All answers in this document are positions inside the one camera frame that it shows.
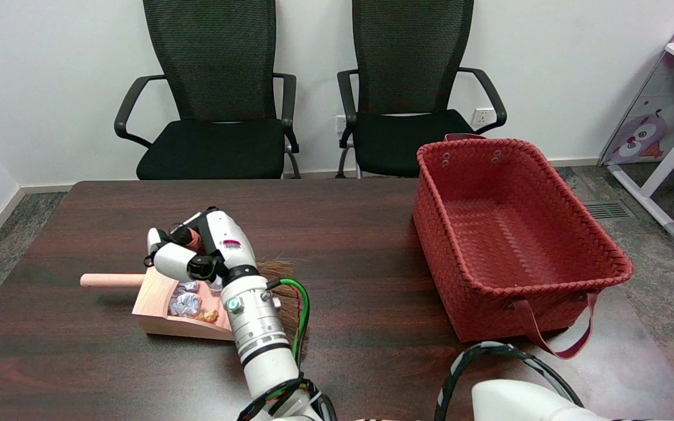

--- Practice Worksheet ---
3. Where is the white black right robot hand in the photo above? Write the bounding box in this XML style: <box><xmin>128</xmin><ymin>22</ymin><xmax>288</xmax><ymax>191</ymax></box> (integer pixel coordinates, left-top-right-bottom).
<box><xmin>144</xmin><ymin>206</ymin><xmax>260</xmax><ymax>287</ymax></box>

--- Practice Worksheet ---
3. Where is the brown straw hand broom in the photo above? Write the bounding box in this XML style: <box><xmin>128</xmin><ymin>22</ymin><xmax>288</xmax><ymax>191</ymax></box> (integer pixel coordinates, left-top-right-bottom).
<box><xmin>185</xmin><ymin>227</ymin><xmax>308</xmax><ymax>351</ymax></box>

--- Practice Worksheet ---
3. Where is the wooden dustpan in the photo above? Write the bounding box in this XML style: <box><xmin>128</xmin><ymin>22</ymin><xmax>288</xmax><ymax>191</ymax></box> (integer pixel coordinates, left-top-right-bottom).
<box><xmin>80</xmin><ymin>257</ymin><xmax>238</xmax><ymax>342</ymax></box>

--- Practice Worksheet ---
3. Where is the black mesh office chair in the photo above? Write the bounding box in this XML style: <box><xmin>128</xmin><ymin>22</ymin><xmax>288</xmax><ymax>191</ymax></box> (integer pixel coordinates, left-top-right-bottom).
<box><xmin>114</xmin><ymin>0</ymin><xmax>301</xmax><ymax>181</ymax></box>
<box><xmin>336</xmin><ymin>0</ymin><xmax>508</xmax><ymax>179</ymax></box>

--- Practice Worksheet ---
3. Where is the red woven basket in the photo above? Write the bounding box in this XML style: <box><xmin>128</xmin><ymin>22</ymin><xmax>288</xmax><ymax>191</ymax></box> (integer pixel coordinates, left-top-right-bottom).
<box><xmin>412</xmin><ymin>133</ymin><xmax>634</xmax><ymax>358</ymax></box>

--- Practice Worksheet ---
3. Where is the floor vent grille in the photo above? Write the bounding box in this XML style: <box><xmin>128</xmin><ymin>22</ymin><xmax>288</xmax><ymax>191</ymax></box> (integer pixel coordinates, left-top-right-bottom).
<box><xmin>583</xmin><ymin>201</ymin><xmax>636</xmax><ymax>220</ymax></box>

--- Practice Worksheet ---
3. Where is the owl print side panel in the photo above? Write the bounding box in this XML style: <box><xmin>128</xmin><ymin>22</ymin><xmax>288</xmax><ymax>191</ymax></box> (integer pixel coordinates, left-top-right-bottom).
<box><xmin>599</xmin><ymin>0</ymin><xmax>674</xmax><ymax>166</ymax></box>

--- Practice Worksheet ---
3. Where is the white desk frame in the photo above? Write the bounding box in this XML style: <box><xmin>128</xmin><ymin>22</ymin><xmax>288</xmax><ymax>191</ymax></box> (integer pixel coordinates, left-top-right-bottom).
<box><xmin>608</xmin><ymin>42</ymin><xmax>674</xmax><ymax>237</ymax></box>

